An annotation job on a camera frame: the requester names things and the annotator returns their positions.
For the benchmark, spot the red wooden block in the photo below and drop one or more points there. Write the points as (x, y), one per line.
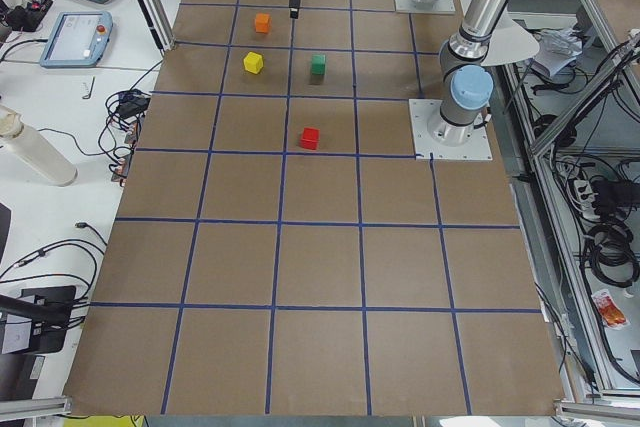
(309, 138)

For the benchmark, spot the orange wooden block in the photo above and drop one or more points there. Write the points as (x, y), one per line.
(262, 23)

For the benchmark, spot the green wooden block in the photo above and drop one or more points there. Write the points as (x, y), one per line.
(318, 64)

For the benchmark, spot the yellow wooden block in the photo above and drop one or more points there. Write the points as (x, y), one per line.
(253, 62)

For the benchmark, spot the lower teach pendant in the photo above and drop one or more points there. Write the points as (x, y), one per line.
(77, 40)

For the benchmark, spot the black allen key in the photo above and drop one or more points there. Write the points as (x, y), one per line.
(89, 89)

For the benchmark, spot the crumpled paper documents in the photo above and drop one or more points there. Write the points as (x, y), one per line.
(557, 49)

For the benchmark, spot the white power strip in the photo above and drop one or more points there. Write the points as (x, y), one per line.
(583, 198)

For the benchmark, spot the red snack packet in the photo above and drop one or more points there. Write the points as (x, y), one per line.
(610, 313)

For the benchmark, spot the black camera stand base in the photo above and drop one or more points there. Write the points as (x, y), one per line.
(37, 321)

